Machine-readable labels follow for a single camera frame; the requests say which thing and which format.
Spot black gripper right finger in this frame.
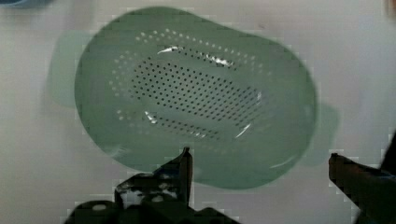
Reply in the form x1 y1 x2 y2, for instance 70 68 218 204
329 136 396 224

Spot green plastic strainer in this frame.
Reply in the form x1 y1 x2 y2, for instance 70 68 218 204
48 7 340 189

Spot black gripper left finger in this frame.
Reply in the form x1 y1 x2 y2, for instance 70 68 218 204
114 147 193 209

